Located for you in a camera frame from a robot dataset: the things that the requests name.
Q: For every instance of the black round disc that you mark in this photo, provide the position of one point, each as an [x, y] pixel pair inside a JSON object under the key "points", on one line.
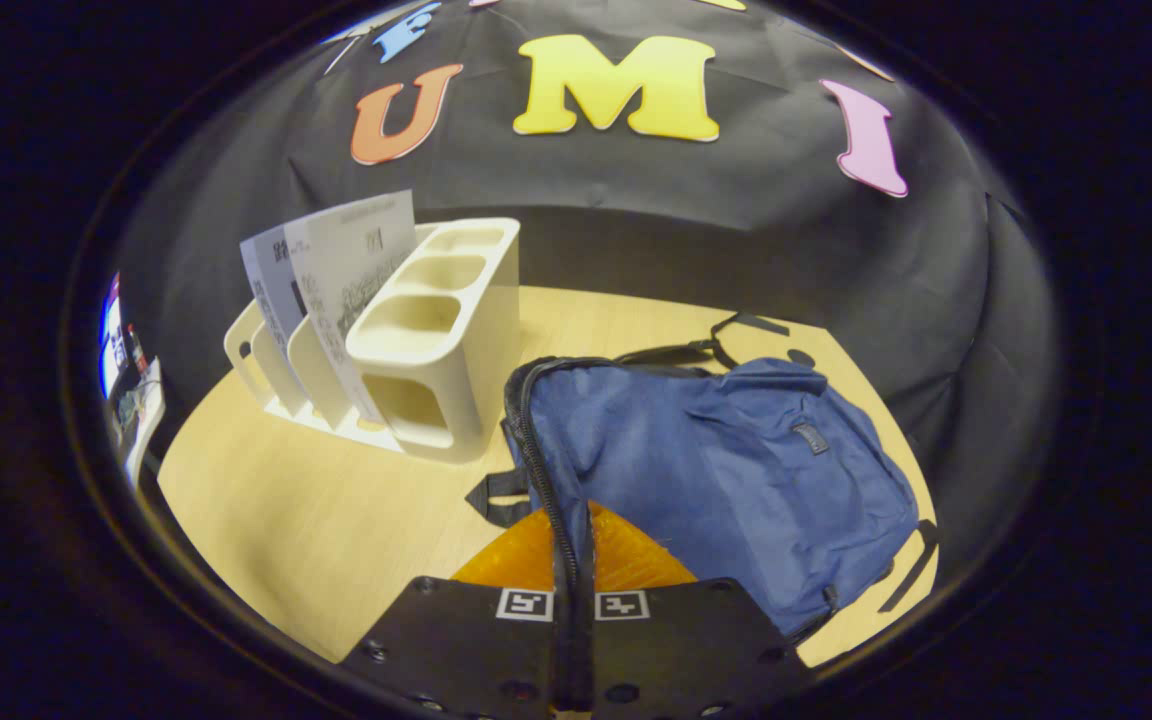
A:
{"points": [[802, 357]]}

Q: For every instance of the cream plastic bookshelf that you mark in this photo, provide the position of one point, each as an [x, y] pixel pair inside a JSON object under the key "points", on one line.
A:
{"points": [[456, 340]]}

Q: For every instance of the blue schoolbag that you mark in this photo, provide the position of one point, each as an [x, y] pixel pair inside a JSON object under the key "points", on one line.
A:
{"points": [[716, 470]]}

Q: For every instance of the computer monitor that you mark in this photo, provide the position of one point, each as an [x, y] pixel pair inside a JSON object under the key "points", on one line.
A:
{"points": [[114, 340]]}

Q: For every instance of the white cover book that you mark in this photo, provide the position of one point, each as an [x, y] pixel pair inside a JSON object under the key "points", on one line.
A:
{"points": [[356, 260]]}

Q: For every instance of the white desk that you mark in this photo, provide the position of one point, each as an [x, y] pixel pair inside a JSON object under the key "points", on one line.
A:
{"points": [[148, 415]]}

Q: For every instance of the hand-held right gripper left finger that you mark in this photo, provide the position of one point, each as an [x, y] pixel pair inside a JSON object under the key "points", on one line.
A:
{"points": [[466, 650]]}

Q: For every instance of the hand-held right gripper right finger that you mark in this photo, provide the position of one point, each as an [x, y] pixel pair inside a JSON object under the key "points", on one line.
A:
{"points": [[676, 650]]}

